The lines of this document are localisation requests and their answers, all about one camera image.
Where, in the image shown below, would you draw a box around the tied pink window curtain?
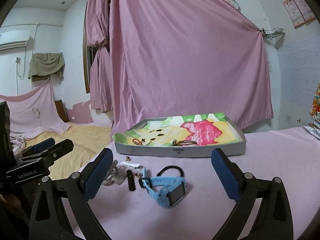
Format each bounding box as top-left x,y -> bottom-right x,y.
85,0 -> 112,112

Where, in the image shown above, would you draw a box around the white scalloped hair clip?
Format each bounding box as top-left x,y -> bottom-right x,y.
120,161 -> 140,170

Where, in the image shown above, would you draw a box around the beige claw hair clip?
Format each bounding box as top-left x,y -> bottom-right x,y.
102,160 -> 127,186

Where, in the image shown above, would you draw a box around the yellow bed cover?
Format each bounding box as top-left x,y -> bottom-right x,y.
25,123 -> 111,180

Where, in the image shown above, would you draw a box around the light blue kids smartwatch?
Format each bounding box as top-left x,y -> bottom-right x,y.
138,165 -> 187,208

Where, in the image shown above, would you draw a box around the olive green hanging cloth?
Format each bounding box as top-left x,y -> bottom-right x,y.
28,53 -> 65,79

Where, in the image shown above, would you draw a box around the pink table cloth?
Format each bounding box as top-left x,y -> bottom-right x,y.
89,127 -> 319,239

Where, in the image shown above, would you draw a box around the round wall clock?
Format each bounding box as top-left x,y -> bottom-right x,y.
225,0 -> 240,11

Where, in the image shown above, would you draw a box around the grey shallow tray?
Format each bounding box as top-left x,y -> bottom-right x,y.
114,117 -> 247,158

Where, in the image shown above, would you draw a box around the black elastic hair tie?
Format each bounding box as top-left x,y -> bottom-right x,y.
156,165 -> 185,178

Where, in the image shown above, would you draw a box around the large pink curtain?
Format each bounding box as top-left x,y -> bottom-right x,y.
110,0 -> 273,134

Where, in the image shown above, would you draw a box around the pink sheet on headboard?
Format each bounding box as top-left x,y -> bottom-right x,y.
1,80 -> 70,139

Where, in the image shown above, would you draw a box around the black green patterned hair clip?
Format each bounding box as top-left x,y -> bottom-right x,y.
126,170 -> 136,191

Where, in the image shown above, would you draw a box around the left hand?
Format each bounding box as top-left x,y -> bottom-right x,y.
1,194 -> 29,231

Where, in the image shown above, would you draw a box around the colourful cartoon towel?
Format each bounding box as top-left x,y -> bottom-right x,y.
113,112 -> 241,147

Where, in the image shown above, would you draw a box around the white air conditioner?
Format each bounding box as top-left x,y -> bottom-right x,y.
0,30 -> 30,51

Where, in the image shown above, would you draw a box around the stack of books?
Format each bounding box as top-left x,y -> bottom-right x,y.
304,82 -> 320,140

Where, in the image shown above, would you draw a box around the wall certificates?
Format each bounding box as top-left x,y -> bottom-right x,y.
282,0 -> 316,28

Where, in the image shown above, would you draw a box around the brown hair tie with flower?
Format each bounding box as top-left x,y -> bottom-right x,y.
170,139 -> 199,147

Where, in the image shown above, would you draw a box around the wire wall shelf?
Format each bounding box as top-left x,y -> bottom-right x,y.
260,28 -> 285,40

